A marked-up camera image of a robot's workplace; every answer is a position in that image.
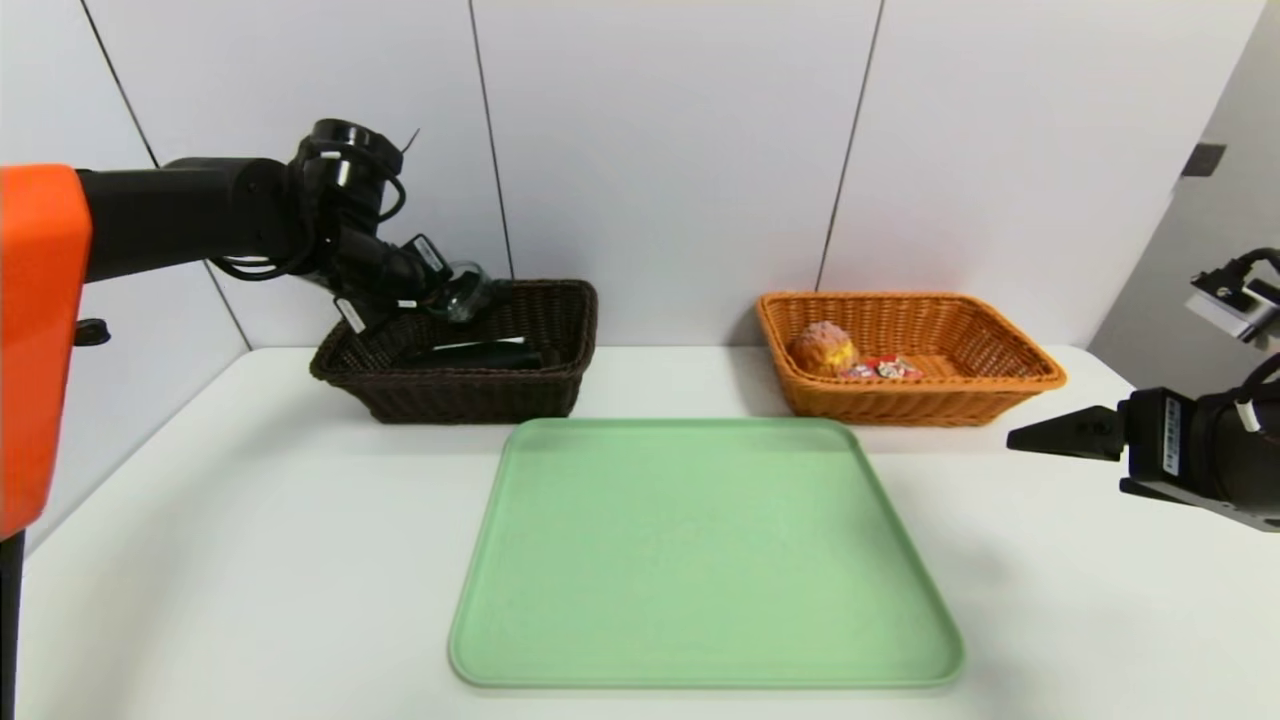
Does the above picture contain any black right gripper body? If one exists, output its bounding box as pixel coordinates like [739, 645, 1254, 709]
[1117, 387, 1280, 533]

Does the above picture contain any red milk carton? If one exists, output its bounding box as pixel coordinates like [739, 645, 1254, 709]
[838, 354, 926, 382]

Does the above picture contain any golden bread bun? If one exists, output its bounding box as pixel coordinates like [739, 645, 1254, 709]
[788, 321, 859, 379]

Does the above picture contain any black glasses case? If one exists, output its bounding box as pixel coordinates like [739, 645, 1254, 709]
[400, 340, 544, 371]

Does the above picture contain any glass cup with black handle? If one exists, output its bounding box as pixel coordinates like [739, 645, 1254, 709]
[432, 260, 498, 324]

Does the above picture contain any orange wicker basket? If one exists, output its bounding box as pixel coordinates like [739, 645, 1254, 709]
[756, 291, 1067, 428]

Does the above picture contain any dark brown wicker basket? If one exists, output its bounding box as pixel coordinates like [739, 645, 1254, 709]
[309, 279, 599, 426]

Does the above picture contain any light green plastic tray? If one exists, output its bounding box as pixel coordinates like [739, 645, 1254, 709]
[448, 417, 967, 690]

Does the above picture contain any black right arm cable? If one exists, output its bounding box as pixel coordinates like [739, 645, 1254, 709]
[1235, 248, 1280, 433]

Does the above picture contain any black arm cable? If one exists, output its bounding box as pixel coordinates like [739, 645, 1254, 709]
[1235, 248, 1280, 433]
[205, 145, 406, 283]

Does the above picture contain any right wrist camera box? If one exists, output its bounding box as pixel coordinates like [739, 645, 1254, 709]
[1186, 270, 1280, 343]

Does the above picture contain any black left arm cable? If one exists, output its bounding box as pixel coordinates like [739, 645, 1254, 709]
[205, 145, 406, 283]

